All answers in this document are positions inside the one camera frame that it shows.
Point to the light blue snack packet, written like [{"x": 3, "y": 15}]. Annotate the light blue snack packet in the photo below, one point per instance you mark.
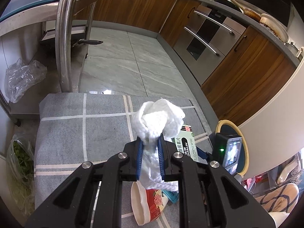
[{"x": 172, "y": 196}]

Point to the wooden kitchen cabinets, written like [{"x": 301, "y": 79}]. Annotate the wooden kitchen cabinets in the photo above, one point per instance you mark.
[{"x": 237, "y": 68}]

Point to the bag of green vegetables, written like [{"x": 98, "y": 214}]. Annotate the bag of green vegetables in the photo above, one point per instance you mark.
[{"x": 20, "y": 173}]

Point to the white tissue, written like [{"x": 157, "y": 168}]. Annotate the white tissue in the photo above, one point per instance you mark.
[{"x": 152, "y": 120}]

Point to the steel drawer oven unit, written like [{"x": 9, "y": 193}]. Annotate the steel drawer oven unit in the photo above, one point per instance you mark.
[{"x": 206, "y": 40}]

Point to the clear bag on floor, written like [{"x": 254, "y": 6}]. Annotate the clear bag on floor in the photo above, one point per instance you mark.
[{"x": 21, "y": 76}]

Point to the red patterned paper cup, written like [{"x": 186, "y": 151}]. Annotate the red patterned paper cup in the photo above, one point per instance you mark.
[{"x": 147, "y": 204}]

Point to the wok on counter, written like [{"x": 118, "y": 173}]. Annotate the wok on counter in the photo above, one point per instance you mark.
[{"x": 267, "y": 21}]

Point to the teal bin with yellow rim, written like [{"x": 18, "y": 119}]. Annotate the teal bin with yellow rim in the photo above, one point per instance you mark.
[{"x": 227, "y": 127}]

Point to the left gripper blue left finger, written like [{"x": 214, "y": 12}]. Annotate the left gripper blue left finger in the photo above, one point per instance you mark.
[{"x": 92, "y": 195}]

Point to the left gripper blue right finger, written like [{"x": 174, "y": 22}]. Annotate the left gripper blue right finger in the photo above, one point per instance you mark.
[{"x": 209, "y": 196}]

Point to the green white medicine box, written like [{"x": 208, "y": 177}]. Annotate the green white medicine box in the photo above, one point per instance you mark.
[{"x": 185, "y": 142}]

